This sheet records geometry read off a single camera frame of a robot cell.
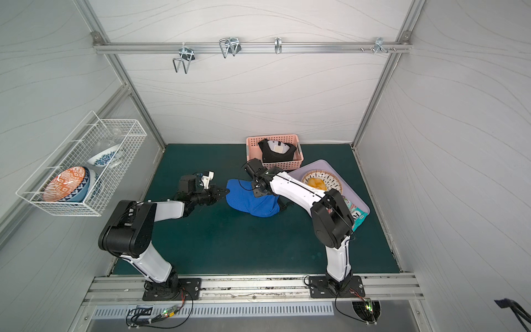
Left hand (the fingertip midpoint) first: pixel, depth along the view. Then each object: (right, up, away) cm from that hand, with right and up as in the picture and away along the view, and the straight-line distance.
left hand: (229, 191), depth 91 cm
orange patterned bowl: (-42, +6, -30) cm, 52 cm away
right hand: (+15, +2, 0) cm, 15 cm away
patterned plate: (+49, +4, +12) cm, 51 cm away
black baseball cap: (+22, +19, +20) cm, 35 cm away
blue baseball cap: (+5, -3, +3) cm, 6 cm away
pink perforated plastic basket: (+9, +20, +26) cm, 34 cm away
